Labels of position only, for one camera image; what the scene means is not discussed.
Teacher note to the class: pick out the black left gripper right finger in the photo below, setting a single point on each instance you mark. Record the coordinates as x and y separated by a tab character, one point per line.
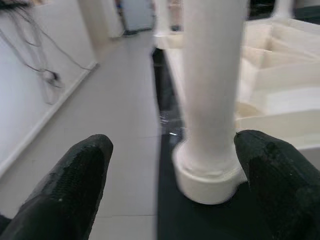
282	190

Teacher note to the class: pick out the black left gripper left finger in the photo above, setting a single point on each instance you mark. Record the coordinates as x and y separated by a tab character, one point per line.
70	190

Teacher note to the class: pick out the white plastic table top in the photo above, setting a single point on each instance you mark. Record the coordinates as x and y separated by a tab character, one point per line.
287	100

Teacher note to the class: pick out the black tablecloth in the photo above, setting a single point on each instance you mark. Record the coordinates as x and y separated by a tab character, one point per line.
175	220

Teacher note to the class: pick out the clear plastic sheet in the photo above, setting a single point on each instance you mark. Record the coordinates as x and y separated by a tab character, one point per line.
170	125

